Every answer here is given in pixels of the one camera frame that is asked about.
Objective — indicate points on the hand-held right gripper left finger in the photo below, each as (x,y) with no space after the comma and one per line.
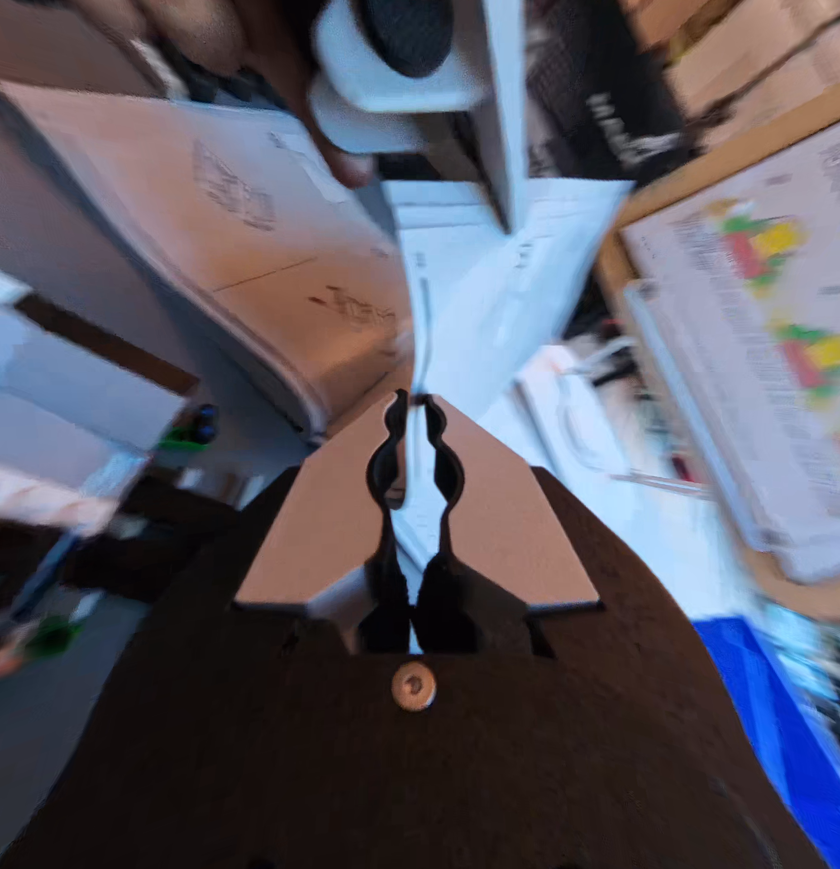
(325,529)

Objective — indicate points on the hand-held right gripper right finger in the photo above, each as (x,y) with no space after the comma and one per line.
(508,536)

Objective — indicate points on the lego instruction booklet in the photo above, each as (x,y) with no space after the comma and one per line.
(257,224)

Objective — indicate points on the lego truck model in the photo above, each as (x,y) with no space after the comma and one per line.
(53,421)

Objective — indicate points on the black lego set box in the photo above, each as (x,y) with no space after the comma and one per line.
(610,102)

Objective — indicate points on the person's left hand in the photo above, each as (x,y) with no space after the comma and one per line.
(257,34)

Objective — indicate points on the printed instruction sheet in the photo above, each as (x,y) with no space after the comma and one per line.
(732,380)

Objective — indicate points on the blue plastic bin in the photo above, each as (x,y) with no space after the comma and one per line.
(786,747)

